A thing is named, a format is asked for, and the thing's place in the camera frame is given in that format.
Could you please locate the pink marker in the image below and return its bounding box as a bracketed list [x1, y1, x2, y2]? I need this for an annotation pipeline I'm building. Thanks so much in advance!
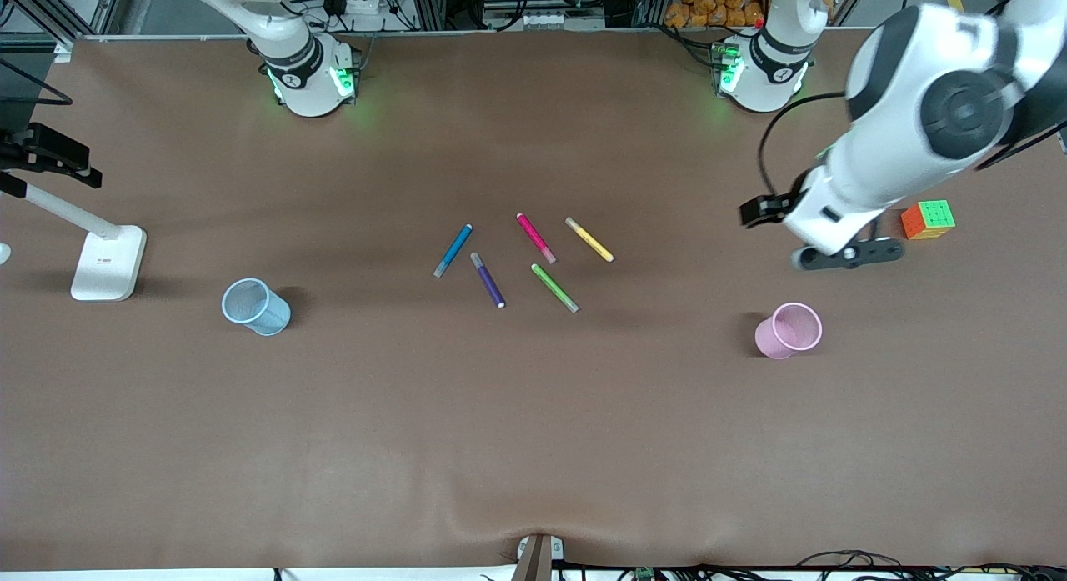
[515, 213, 557, 265]

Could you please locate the blue marker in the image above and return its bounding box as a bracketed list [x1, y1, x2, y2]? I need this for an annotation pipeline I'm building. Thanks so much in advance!
[433, 223, 473, 278]

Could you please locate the white lamp stand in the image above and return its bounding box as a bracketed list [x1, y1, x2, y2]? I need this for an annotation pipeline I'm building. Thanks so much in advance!
[0, 177, 148, 303]

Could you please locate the pink mesh cup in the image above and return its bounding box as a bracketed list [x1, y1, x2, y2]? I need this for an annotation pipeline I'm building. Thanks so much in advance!
[754, 303, 824, 360]

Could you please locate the multicolour puzzle cube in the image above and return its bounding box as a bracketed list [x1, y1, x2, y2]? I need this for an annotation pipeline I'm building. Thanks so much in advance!
[900, 199, 957, 241]

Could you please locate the yellow marker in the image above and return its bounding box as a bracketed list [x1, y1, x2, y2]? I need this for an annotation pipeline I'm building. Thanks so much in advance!
[564, 217, 615, 263]

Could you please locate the green marker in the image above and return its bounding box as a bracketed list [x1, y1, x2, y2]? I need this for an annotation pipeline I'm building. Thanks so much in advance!
[530, 263, 580, 314]

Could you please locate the orange snack bags pile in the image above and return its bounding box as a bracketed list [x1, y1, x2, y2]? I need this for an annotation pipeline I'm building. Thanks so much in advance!
[663, 0, 769, 30]

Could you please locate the light blue mesh cup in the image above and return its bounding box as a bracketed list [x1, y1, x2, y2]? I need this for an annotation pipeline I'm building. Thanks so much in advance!
[221, 278, 292, 337]

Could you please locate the purple marker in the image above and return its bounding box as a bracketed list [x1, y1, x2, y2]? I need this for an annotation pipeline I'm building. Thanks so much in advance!
[469, 252, 507, 309]

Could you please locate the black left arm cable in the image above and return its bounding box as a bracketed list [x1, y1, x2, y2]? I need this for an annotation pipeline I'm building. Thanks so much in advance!
[756, 91, 847, 200]

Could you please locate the black looped floor cable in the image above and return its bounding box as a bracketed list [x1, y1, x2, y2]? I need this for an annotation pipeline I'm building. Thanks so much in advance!
[796, 550, 1067, 578]

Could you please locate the metal table edge bracket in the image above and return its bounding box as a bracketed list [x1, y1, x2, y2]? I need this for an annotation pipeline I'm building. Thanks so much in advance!
[513, 533, 565, 581]

